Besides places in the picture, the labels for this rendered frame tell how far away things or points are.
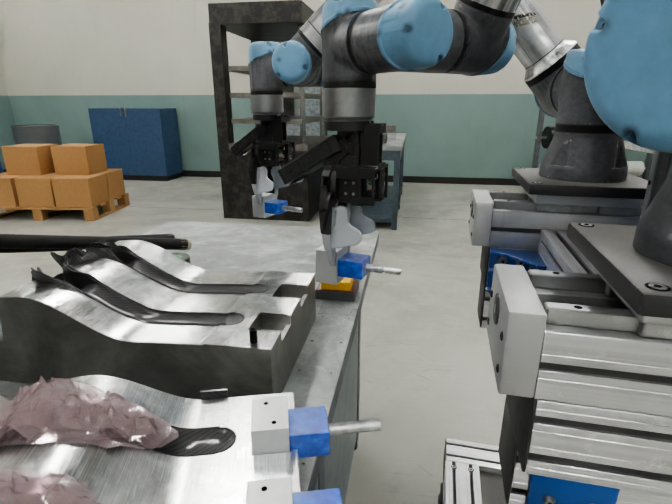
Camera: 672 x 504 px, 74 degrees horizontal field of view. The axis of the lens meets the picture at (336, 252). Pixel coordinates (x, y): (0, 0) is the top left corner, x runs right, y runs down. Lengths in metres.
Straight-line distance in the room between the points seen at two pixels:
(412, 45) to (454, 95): 6.56
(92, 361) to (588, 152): 0.86
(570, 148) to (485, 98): 6.22
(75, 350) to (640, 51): 0.67
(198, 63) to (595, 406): 7.62
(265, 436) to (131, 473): 0.12
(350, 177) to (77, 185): 4.82
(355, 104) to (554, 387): 0.41
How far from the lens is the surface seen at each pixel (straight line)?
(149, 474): 0.47
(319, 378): 0.67
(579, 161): 0.93
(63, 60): 9.13
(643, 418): 0.52
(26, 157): 5.82
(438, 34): 0.56
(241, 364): 0.59
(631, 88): 0.35
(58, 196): 5.48
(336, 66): 0.64
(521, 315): 0.44
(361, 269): 0.68
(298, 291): 0.75
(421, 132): 7.09
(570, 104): 0.95
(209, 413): 0.53
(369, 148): 0.64
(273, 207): 1.11
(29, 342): 0.74
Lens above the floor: 1.17
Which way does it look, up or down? 18 degrees down
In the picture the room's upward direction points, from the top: straight up
